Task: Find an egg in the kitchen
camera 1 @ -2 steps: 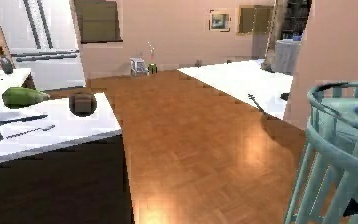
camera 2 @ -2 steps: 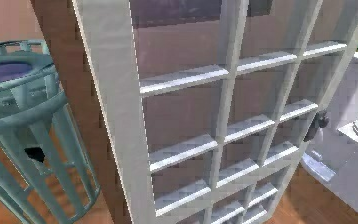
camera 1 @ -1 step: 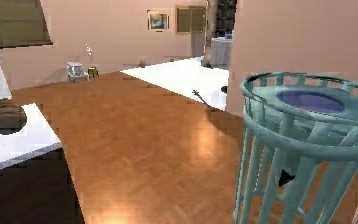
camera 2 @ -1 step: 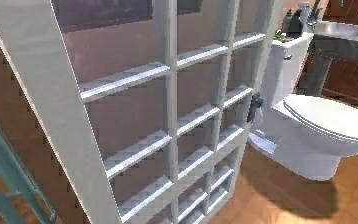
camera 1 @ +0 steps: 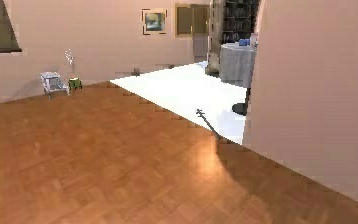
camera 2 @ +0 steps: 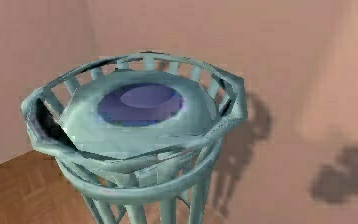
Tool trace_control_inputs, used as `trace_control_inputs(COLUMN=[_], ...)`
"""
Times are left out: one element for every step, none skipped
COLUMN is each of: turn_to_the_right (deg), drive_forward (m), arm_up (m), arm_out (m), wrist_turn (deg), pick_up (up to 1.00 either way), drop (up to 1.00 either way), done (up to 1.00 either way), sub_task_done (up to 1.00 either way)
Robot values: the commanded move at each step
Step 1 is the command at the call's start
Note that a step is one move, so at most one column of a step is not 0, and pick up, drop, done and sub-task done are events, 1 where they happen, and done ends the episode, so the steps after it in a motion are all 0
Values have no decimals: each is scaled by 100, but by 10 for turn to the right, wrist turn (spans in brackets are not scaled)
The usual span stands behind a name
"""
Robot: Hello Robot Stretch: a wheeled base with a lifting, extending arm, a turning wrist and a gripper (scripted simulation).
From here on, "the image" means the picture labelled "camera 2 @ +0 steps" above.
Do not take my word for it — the purple round seat cushion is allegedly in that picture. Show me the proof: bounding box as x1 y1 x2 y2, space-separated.
97 82 184 128

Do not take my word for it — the pale teal round chair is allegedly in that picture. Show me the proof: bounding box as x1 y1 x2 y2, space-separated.
20 50 249 224

